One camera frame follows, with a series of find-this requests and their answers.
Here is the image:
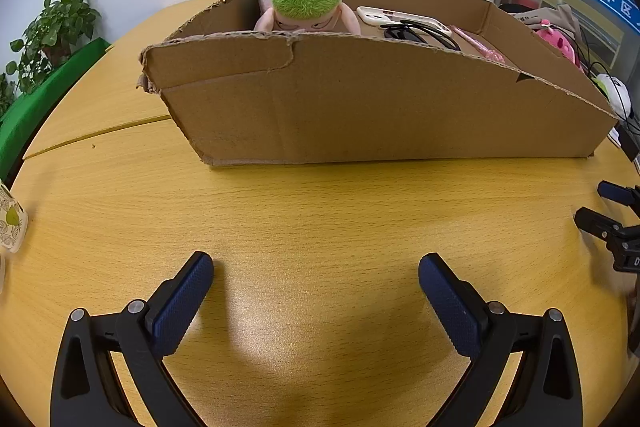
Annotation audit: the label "pink plush toy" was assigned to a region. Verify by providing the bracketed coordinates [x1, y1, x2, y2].
[534, 24, 583, 68]

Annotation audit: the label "pink pen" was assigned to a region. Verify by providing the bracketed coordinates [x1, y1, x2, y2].
[450, 25, 506, 65]

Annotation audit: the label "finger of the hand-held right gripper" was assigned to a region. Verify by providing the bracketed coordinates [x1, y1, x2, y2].
[597, 180, 640, 206]
[574, 207, 623, 240]

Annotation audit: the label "green potted plant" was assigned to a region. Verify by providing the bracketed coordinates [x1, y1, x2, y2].
[0, 0, 101, 118]

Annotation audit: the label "white phone case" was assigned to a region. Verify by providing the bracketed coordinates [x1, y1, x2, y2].
[356, 6, 455, 38]

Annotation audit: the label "black cable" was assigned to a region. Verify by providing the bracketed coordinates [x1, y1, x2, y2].
[575, 32, 640, 120]

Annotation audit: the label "black sunglasses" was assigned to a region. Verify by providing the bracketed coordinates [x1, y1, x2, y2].
[384, 20, 463, 52]

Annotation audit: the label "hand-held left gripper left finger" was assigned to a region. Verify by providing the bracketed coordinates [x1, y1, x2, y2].
[50, 251, 215, 427]

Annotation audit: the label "white and black plush toy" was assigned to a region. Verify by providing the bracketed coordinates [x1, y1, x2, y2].
[595, 74, 632, 112]

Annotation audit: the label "shallow cardboard box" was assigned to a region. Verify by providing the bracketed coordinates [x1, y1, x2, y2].
[136, 0, 619, 166]

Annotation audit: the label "grey cloth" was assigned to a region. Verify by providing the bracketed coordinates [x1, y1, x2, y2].
[510, 4, 583, 38]

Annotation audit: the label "green planter box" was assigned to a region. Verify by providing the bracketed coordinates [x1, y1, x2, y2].
[0, 38, 113, 178]

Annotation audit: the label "clear printed bottle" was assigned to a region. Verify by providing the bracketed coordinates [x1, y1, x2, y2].
[0, 182, 30, 254]

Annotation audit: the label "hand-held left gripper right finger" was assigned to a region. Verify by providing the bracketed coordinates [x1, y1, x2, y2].
[419, 253, 583, 427]

